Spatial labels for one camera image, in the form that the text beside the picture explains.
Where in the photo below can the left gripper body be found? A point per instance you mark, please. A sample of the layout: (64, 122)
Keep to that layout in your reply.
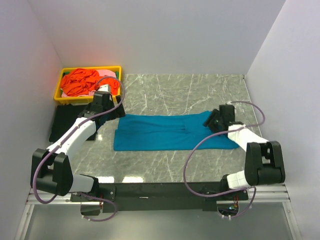
(111, 105)

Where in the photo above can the black folded t shirt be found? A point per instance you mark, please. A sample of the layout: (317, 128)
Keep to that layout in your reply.
(64, 118)

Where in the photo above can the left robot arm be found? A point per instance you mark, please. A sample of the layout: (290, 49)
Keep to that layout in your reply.
(51, 170)

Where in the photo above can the black base beam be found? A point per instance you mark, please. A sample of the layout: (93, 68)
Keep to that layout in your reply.
(161, 196)

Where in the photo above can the yellow plastic bin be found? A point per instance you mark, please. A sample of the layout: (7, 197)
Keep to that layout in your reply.
(77, 84)

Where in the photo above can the green garment in bin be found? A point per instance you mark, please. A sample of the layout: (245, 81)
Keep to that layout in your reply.
(105, 72)

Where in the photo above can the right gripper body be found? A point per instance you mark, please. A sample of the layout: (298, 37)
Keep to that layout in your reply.
(215, 128)

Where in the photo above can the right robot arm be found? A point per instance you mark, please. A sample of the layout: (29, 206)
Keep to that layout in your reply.
(264, 163)

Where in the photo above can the orange t shirt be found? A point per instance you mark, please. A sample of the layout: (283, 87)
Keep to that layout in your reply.
(87, 81)

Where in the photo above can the teal t shirt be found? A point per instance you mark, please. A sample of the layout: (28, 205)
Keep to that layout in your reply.
(160, 132)

